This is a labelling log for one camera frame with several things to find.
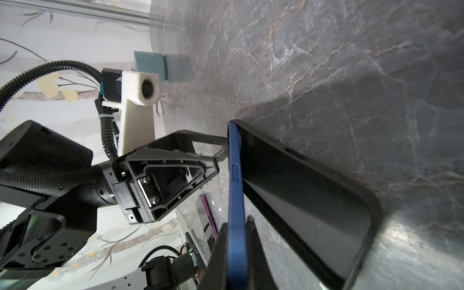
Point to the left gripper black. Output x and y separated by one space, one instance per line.
119 192

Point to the black phone case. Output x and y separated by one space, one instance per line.
329 220

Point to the black smartphone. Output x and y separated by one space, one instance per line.
237 250
208 233

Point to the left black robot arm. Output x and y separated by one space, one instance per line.
53 179

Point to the teal ceramic cup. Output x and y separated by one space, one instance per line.
152 63

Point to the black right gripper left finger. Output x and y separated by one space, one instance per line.
215 277

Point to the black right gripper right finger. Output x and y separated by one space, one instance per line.
259 275

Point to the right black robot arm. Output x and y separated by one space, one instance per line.
163 274

